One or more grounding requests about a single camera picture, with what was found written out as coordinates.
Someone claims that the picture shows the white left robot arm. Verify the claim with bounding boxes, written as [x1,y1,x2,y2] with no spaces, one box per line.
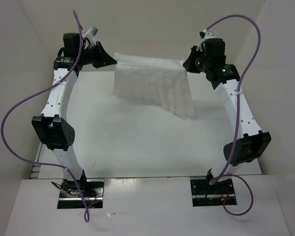
[31,31,117,197]

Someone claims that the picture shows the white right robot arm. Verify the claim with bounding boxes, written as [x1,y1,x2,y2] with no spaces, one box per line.
[183,37,271,193]

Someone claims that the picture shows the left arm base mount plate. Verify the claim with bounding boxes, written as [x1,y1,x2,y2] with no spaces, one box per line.
[58,178,105,209]

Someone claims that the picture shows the white pleated skirt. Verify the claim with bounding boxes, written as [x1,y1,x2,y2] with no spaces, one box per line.
[113,53,195,118]

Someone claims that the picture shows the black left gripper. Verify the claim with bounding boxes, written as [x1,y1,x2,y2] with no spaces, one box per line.
[76,41,116,68]

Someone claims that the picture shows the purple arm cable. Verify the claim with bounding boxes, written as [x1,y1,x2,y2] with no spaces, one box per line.
[0,9,99,223]
[205,15,262,216]

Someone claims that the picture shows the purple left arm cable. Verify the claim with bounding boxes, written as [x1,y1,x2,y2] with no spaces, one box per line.
[0,9,99,223]

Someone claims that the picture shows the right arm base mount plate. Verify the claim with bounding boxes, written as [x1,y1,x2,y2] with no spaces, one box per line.
[190,177,237,207]

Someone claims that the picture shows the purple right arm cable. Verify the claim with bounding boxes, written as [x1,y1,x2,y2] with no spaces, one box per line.
[205,15,262,216]

